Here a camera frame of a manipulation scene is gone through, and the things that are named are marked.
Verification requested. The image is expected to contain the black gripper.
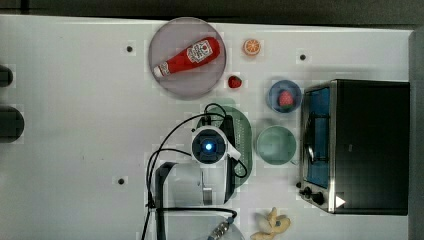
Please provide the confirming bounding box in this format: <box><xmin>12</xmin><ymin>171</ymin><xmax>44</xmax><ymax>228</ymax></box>
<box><xmin>199</xmin><ymin>116</ymin><xmax>235</xmax><ymax>150</ymax></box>

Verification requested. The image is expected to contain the green oval strainer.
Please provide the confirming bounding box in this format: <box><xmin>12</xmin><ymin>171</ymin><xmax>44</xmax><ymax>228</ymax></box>
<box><xmin>191</xmin><ymin>100</ymin><xmax>253</xmax><ymax>205</ymax></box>

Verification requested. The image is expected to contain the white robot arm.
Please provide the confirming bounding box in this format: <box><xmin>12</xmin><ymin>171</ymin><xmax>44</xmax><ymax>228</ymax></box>
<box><xmin>146</xmin><ymin>113</ymin><xmax>248</xmax><ymax>240</ymax></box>

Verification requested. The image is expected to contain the small red strawberry toy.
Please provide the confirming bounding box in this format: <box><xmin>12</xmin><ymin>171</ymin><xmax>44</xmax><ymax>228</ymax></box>
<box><xmin>228</xmin><ymin>75</ymin><xmax>242</xmax><ymax>89</ymax></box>

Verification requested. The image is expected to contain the green bowl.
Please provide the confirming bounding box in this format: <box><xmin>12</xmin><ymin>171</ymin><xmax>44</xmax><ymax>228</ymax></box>
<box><xmin>256</xmin><ymin>126</ymin><xmax>297</xmax><ymax>165</ymax></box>

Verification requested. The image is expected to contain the blue bowl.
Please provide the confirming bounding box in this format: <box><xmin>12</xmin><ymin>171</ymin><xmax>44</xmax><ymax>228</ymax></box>
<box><xmin>266</xmin><ymin>80</ymin><xmax>302</xmax><ymax>113</ymax></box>

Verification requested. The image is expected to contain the red strawberry in bowl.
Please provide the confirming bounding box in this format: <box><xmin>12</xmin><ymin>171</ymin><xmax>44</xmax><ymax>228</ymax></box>
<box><xmin>278</xmin><ymin>91</ymin><xmax>294</xmax><ymax>108</ymax></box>

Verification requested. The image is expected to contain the red ketchup bottle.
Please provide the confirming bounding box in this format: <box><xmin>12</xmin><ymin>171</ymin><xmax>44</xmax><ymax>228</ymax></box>
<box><xmin>153</xmin><ymin>37</ymin><xmax>221</xmax><ymax>78</ymax></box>

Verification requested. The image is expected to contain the orange slice toy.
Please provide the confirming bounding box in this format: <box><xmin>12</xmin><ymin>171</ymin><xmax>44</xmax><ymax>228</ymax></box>
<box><xmin>242</xmin><ymin>39</ymin><xmax>261</xmax><ymax>56</ymax></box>

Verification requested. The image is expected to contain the grey round plate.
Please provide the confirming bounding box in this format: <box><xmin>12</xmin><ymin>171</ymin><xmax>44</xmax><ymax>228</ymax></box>
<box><xmin>148</xmin><ymin>17</ymin><xmax>226</xmax><ymax>99</ymax></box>

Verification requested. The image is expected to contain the peeled banana toy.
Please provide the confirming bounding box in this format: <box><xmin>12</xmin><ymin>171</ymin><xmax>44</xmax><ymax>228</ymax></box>
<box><xmin>250</xmin><ymin>207</ymin><xmax>291</xmax><ymax>240</ymax></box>

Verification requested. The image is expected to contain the black toaster oven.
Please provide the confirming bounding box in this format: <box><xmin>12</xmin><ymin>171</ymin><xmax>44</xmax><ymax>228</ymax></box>
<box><xmin>296</xmin><ymin>79</ymin><xmax>410</xmax><ymax>216</ymax></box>

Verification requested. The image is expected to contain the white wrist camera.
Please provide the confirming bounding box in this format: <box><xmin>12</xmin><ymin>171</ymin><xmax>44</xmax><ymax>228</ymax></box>
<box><xmin>227</xmin><ymin>146</ymin><xmax>241</xmax><ymax>160</ymax></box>

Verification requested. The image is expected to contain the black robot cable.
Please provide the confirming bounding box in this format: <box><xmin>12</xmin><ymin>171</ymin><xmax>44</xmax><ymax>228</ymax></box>
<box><xmin>140</xmin><ymin>102</ymin><xmax>248</xmax><ymax>240</ymax></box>

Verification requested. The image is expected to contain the black cylinder post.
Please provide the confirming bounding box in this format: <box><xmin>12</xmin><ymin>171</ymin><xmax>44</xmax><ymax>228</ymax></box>
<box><xmin>0</xmin><ymin>106</ymin><xmax>25</xmax><ymax>143</ymax></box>
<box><xmin>0</xmin><ymin>66</ymin><xmax>13</xmax><ymax>87</ymax></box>

